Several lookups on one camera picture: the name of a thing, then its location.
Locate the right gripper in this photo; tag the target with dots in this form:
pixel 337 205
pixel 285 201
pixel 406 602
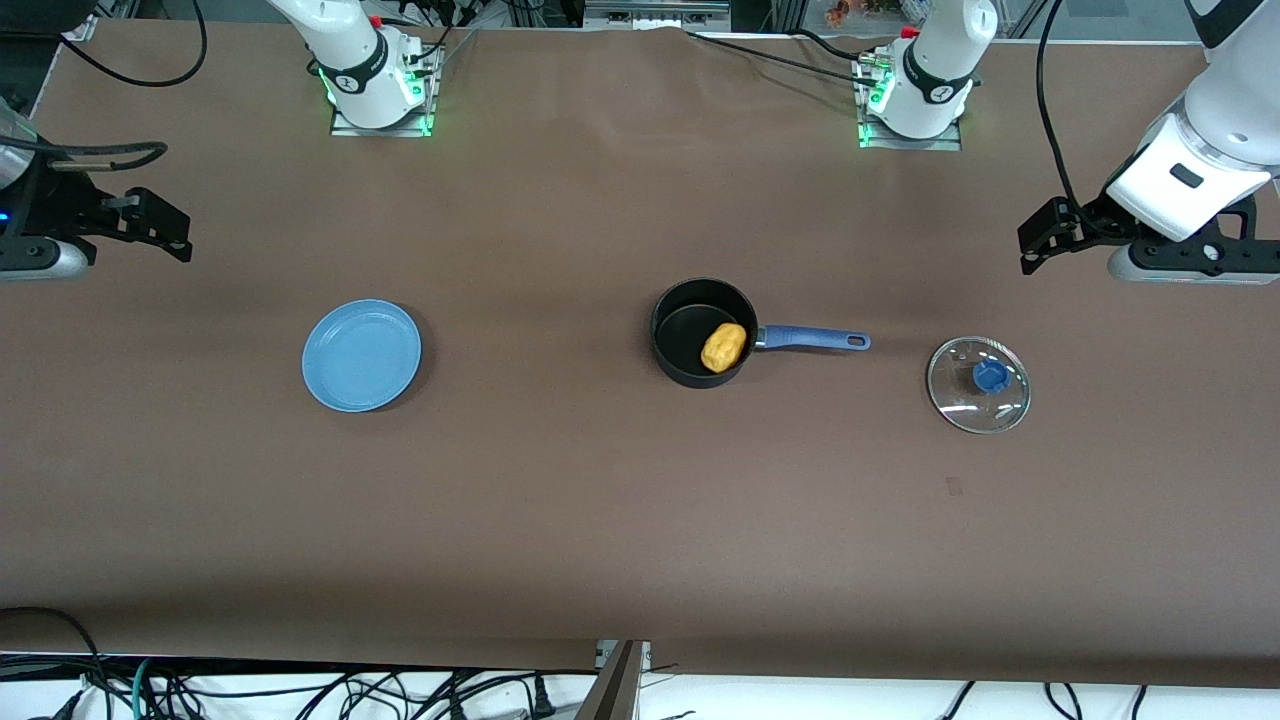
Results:
pixel 52 205

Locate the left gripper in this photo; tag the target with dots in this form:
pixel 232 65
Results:
pixel 1088 220

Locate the glass lid blue knob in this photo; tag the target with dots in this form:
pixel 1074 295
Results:
pixel 960 400

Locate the yellow potato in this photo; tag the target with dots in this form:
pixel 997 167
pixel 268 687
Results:
pixel 724 347

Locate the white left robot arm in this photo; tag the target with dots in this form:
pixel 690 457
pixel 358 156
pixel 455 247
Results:
pixel 935 60

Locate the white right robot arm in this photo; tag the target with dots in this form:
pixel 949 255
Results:
pixel 350 50

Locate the light blue round plate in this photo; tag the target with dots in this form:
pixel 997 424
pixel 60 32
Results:
pixel 360 355

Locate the colourful background objects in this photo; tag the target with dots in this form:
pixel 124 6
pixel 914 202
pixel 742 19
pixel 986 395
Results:
pixel 870 10

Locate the brown table cover mat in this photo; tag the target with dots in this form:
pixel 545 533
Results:
pixel 500 500

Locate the grey background box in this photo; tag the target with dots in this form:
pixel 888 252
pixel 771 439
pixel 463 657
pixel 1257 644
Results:
pixel 655 12

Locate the black power plug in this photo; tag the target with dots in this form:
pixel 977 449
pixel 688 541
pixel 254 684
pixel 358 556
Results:
pixel 541 697

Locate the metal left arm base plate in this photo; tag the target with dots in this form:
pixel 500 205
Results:
pixel 910 145

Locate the aluminium corner frame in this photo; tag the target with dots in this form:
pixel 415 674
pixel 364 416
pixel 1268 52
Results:
pixel 80 25

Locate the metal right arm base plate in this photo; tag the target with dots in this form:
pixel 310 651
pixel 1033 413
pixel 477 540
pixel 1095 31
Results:
pixel 350 131

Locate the aluminium frame profile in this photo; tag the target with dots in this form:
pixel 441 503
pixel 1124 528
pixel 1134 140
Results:
pixel 615 690

